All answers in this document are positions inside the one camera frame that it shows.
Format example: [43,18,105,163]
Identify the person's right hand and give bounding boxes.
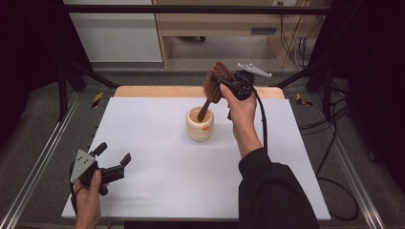
[219,84,259,135]

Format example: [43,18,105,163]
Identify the black frame strut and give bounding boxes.
[269,59,334,121]
[56,59,120,122]

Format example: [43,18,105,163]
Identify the cream ceramic cup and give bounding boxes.
[185,106,215,142]

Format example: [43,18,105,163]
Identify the hanging cable bundle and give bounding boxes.
[277,1,323,70]

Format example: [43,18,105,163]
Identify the aluminium floor rail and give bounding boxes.
[0,92,80,229]
[309,94,387,229]

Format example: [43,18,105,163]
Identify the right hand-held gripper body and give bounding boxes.
[229,62,273,101]

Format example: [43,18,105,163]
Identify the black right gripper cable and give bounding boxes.
[252,89,360,222]

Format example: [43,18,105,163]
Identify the light wooden table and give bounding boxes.
[114,85,286,100]

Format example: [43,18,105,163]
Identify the black curtain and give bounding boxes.
[0,0,96,151]
[307,0,405,186]

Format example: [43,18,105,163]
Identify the brown wooden hairbrush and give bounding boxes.
[197,61,235,123]

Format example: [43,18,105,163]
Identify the black floor cables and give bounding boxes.
[298,81,352,170]

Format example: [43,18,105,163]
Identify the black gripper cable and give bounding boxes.
[69,180,85,218]
[252,89,360,222]

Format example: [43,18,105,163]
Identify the white cabinet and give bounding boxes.
[64,0,163,64]

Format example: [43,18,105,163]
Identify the light wooden desk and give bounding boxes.
[152,0,332,69]

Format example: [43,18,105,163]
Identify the white table sheet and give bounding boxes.
[61,96,331,221]

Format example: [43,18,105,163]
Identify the black yellow tape strip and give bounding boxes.
[295,93,314,108]
[91,92,105,110]

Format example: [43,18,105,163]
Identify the person's left hand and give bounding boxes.
[74,170,103,211]

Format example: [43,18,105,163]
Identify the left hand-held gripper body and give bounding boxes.
[70,149,126,196]

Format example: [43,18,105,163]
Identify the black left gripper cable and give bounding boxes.
[69,180,85,218]

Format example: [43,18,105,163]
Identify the black horizontal frame bar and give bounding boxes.
[63,4,348,15]

